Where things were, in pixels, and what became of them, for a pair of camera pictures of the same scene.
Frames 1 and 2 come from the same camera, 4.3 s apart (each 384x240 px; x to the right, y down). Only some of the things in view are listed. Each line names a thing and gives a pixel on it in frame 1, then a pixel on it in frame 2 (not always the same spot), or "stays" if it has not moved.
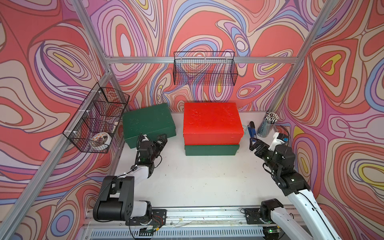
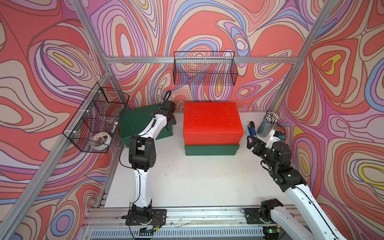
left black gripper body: (153, 154) to (172, 121)
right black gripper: (264, 146) stays
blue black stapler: (252, 131) stays
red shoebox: (212, 123) stays
